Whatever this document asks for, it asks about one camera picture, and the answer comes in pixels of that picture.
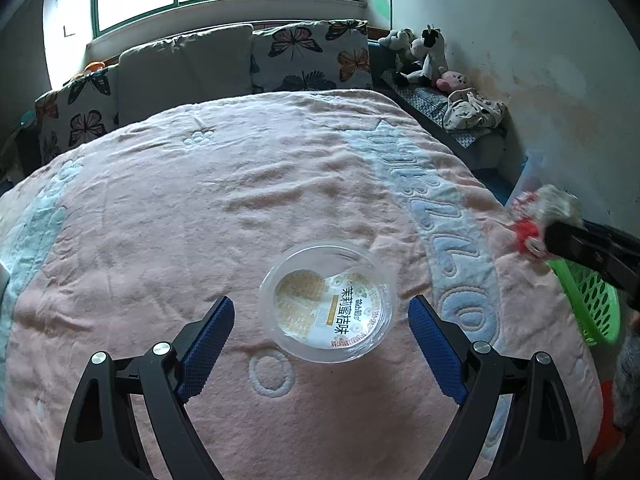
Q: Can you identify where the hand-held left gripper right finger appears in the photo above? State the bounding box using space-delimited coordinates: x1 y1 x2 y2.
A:
407 295 586 480

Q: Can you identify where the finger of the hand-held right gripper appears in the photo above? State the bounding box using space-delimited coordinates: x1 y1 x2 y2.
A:
545 219 640 293

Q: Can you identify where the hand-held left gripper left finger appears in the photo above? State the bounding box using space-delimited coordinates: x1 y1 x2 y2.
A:
55 296 236 480

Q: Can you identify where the clear red wrapper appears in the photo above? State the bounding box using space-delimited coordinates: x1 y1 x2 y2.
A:
507 185 583 262

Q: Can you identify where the green plastic basket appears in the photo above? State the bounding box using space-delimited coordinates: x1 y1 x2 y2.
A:
547 257 621 346

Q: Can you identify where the clear plastic dessert cup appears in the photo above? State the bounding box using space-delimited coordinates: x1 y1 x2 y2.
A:
257 240 399 365

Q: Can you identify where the clear plastic storage bin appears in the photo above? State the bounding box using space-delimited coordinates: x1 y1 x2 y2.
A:
510 150 551 206

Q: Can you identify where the pink bed blanket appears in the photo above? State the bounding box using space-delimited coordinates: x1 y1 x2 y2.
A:
0 89 601 480

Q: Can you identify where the patterned crumpled cloth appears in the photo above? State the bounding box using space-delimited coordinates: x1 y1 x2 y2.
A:
442 88 507 131

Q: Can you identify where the pink plush toy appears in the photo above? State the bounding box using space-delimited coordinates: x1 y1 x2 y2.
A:
435 70 468 92

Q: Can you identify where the dark cushioned bench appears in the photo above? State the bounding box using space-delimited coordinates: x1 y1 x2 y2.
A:
372 40 521 171

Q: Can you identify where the black white cow plush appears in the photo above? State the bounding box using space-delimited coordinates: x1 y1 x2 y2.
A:
395 25 449 86

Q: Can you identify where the grey plush toy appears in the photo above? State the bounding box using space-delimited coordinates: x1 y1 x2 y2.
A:
378 28 416 68

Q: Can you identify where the butterfly print pillow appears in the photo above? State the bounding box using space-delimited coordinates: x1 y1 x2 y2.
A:
35 67 121 163
250 19 375 93

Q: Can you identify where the plain white pillow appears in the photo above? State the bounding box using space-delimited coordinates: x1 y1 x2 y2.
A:
117 24 254 126

